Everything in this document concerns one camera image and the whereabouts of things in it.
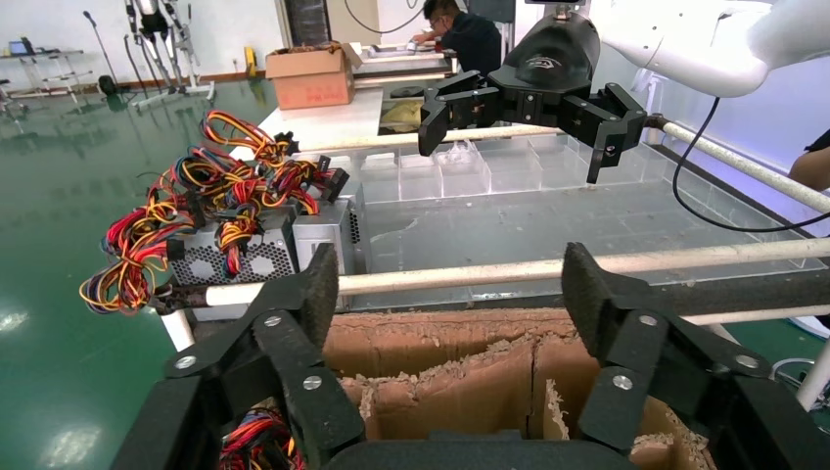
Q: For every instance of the yellow wall item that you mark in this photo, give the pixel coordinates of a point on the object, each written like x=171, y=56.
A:
x=250, y=61

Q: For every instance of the yellow cloth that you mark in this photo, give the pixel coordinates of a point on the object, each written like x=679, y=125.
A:
x=402, y=115

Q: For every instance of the black round disc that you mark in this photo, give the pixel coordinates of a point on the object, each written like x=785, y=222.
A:
x=407, y=91

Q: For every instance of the white pipe table frame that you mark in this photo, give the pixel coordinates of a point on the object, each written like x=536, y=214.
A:
x=454, y=276

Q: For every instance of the clear acrylic divider tray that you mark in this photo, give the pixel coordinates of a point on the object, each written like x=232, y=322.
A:
x=467, y=175

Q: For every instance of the white work table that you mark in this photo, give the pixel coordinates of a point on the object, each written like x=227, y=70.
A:
x=331, y=120

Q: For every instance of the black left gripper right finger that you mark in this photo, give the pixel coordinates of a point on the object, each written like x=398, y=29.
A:
x=648, y=363

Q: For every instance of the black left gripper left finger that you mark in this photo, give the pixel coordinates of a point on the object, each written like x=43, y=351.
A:
x=285, y=350

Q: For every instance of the black pillar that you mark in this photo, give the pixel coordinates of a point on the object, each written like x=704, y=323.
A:
x=306, y=23

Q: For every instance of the power supply with honeycomb grille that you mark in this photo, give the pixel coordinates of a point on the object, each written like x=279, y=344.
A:
x=259, y=263

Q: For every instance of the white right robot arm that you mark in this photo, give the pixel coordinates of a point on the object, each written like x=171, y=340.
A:
x=700, y=45

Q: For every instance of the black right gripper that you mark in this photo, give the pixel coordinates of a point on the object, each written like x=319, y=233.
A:
x=551, y=65

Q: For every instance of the torn cardboard divider box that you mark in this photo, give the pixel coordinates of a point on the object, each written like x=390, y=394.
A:
x=454, y=389

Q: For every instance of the grey workbench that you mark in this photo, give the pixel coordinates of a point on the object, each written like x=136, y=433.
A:
x=402, y=68

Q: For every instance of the humanoid robot on stand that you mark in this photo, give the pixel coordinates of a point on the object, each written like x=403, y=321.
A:
x=152, y=26

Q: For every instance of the closed brown cardboard box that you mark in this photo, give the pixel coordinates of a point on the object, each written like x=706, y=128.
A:
x=311, y=84

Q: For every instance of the person in black shirt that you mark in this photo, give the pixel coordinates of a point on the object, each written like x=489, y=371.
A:
x=473, y=39

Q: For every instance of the small laptop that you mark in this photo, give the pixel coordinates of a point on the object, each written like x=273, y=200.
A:
x=19, y=48

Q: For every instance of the black floor stand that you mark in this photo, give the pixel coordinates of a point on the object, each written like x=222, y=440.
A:
x=107, y=84

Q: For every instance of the bystander forearm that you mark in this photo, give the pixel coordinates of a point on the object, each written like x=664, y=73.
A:
x=810, y=169

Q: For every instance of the metal shelf rack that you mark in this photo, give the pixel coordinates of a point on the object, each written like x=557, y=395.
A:
x=48, y=81

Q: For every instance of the silver computer power supply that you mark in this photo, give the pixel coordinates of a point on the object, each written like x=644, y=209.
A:
x=321, y=233

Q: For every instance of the dark monitor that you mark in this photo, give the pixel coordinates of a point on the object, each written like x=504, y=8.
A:
x=491, y=10

